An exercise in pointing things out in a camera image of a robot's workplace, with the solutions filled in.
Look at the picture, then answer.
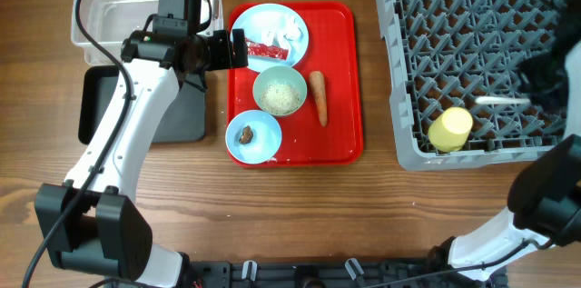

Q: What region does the red snack wrapper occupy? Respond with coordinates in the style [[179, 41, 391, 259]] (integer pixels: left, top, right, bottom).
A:
[[245, 38, 289, 60]]

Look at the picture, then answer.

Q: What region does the white tissue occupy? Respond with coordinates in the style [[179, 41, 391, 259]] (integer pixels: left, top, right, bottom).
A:
[[261, 12, 302, 52]]

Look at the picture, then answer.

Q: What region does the green bowl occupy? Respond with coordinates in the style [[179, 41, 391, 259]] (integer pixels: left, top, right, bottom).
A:
[[252, 65, 308, 116]]

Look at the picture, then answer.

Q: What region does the white rice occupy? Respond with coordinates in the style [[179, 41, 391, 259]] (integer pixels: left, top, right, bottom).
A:
[[259, 82, 301, 115]]

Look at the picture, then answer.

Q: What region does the white plastic spoon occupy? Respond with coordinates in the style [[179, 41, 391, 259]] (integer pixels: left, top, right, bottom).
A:
[[475, 96, 531, 104]]

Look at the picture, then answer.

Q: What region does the yellow cup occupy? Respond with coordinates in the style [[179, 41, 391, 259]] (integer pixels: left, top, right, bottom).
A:
[[428, 107, 473, 153]]

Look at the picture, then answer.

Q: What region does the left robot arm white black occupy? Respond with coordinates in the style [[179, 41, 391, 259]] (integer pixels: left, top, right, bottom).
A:
[[23, 29, 248, 287]]

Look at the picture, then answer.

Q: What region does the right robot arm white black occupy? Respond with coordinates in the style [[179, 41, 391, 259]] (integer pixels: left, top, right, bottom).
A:
[[425, 0, 580, 282]]

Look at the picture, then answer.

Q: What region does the grey dishwasher rack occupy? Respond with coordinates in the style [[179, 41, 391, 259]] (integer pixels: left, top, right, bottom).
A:
[[376, 0, 566, 171]]

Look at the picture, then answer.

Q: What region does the large light blue plate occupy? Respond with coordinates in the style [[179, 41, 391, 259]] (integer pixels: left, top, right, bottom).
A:
[[232, 4, 310, 73]]

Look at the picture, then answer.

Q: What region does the black tray bin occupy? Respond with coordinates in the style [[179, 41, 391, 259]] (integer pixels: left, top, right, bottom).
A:
[[78, 65, 206, 144]]

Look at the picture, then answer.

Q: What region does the orange carrot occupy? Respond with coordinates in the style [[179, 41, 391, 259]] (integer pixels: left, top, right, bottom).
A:
[[309, 71, 328, 126]]

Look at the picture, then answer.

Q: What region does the small light blue bowl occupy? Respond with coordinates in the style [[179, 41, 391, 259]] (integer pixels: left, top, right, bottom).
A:
[[225, 110, 282, 164]]

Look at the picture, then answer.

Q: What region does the brown food scrap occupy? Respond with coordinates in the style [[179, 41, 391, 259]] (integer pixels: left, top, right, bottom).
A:
[[239, 125, 254, 144]]

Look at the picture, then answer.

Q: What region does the red serving tray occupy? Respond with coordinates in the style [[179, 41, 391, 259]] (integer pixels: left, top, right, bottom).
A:
[[227, 2, 364, 168]]

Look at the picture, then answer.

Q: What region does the clear plastic bin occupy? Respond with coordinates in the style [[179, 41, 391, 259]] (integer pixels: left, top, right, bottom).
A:
[[80, 0, 223, 58]]

